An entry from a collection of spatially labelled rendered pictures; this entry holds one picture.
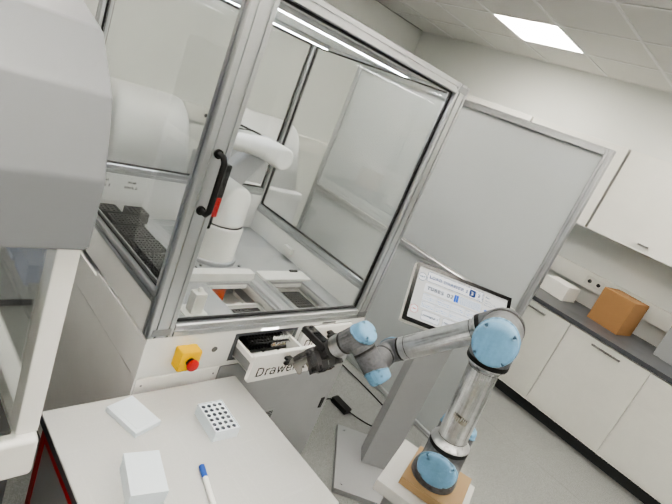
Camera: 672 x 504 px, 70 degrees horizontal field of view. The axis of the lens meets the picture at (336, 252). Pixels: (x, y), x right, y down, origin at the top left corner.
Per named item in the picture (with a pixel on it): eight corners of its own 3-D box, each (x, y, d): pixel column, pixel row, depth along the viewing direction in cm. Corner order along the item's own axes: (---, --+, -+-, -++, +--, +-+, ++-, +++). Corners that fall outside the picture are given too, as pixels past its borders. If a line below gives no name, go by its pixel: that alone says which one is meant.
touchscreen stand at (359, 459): (413, 521, 247) (508, 358, 217) (331, 491, 244) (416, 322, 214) (404, 453, 295) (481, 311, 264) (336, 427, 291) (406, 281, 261)
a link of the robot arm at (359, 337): (370, 348, 142) (356, 323, 143) (345, 360, 149) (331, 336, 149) (383, 339, 148) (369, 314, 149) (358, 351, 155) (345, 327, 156)
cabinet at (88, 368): (295, 473, 246) (355, 343, 222) (79, 563, 170) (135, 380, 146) (205, 359, 303) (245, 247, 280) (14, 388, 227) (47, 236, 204)
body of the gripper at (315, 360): (307, 375, 157) (332, 364, 150) (299, 350, 160) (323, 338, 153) (323, 372, 163) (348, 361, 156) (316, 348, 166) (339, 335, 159)
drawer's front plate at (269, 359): (308, 370, 183) (318, 346, 180) (246, 383, 162) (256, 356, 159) (305, 367, 184) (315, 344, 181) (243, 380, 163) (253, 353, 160)
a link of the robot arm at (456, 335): (521, 295, 142) (378, 332, 166) (516, 304, 133) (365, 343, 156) (535, 332, 142) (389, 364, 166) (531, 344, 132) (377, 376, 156)
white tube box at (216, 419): (236, 436, 146) (240, 426, 145) (212, 442, 140) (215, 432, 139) (218, 408, 154) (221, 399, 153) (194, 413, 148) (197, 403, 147)
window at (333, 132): (355, 307, 211) (452, 92, 182) (174, 321, 147) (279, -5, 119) (354, 306, 211) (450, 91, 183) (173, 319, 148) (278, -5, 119)
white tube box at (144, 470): (163, 506, 116) (169, 490, 115) (125, 512, 111) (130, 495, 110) (154, 464, 126) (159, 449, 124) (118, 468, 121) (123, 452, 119)
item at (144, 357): (353, 343, 221) (365, 317, 217) (134, 379, 146) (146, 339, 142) (244, 246, 279) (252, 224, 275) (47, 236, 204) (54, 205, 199)
